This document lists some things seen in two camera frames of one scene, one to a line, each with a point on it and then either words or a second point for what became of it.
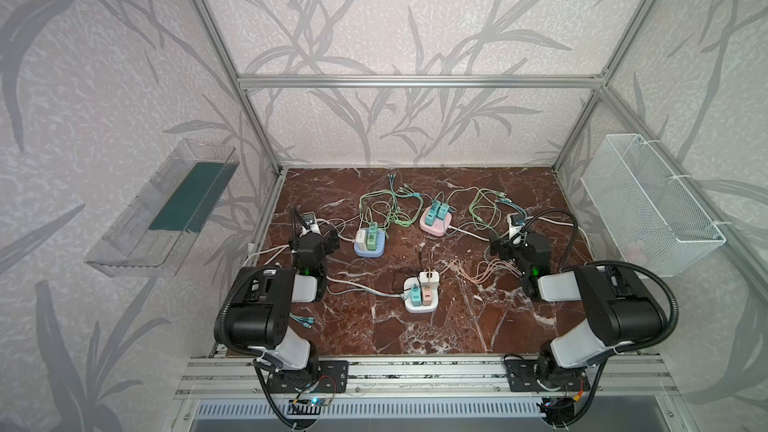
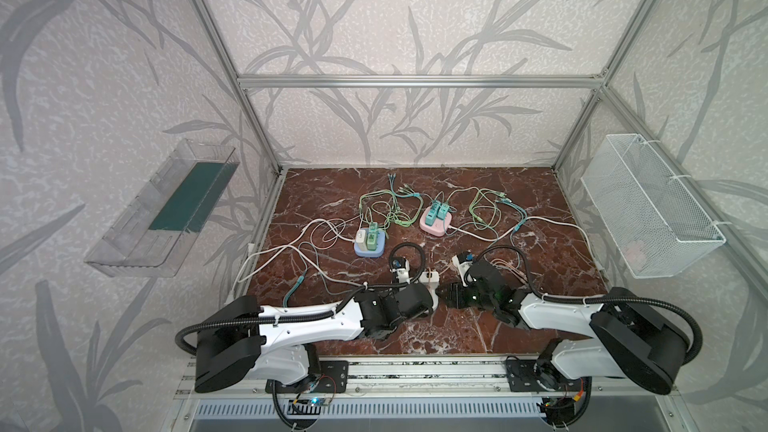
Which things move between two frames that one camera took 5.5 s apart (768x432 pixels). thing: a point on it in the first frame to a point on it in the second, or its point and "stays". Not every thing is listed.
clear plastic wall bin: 159,225 stays
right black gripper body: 511,246 to 455,295
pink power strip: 439,227 stays
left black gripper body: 306,240 to 428,298
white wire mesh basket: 651,218 stays
